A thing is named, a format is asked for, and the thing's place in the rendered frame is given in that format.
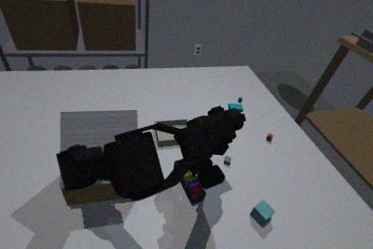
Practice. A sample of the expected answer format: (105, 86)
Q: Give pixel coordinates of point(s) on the teal cube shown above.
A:
(236, 106)
(262, 213)

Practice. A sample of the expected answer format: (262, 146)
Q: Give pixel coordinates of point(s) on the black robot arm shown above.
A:
(131, 163)

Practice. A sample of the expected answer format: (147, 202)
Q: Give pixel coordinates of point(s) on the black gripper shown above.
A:
(208, 174)

